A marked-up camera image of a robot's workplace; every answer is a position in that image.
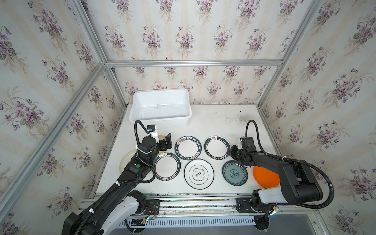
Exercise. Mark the white plate black outline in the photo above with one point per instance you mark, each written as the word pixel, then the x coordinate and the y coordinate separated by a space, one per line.
pixel 199 174

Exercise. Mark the large cream plate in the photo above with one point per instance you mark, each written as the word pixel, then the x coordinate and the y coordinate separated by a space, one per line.
pixel 126 159

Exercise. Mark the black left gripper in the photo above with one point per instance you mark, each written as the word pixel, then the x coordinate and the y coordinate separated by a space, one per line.
pixel 163 147

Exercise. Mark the orange plastic plate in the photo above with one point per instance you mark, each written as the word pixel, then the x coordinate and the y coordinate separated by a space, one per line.
pixel 266 178

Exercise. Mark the green red rimmed plate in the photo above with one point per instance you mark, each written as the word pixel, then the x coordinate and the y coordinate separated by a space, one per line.
pixel 216 147
pixel 167 166

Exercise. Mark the white plastic bin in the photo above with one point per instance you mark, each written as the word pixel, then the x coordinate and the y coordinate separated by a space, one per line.
pixel 166 108

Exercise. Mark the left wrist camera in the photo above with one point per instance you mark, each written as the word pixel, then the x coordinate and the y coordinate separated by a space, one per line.
pixel 152 130

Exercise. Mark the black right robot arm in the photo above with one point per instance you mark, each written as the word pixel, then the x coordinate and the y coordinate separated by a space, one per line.
pixel 297 184

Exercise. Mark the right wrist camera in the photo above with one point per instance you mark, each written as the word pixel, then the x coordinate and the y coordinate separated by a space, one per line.
pixel 247 142

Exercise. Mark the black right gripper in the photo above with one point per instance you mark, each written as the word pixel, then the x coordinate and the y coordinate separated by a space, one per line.
pixel 235 152

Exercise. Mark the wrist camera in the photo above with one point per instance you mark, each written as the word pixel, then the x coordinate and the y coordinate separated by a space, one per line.
pixel 247 142
pixel 152 130

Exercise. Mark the aluminium frame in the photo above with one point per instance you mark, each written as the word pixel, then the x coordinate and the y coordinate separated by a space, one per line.
pixel 220 52

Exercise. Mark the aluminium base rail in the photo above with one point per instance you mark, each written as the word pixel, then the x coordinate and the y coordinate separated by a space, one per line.
pixel 199 204

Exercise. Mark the small yellow floral plate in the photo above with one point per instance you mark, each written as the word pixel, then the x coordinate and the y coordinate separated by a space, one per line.
pixel 161 137

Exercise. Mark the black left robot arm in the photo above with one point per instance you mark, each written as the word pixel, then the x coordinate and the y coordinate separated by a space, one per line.
pixel 121 200

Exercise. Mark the green rim lettered plate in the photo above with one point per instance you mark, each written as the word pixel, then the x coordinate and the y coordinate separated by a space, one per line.
pixel 188 148

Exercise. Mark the teal blue floral plate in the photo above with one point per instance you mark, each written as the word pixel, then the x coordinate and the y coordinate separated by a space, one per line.
pixel 234 173

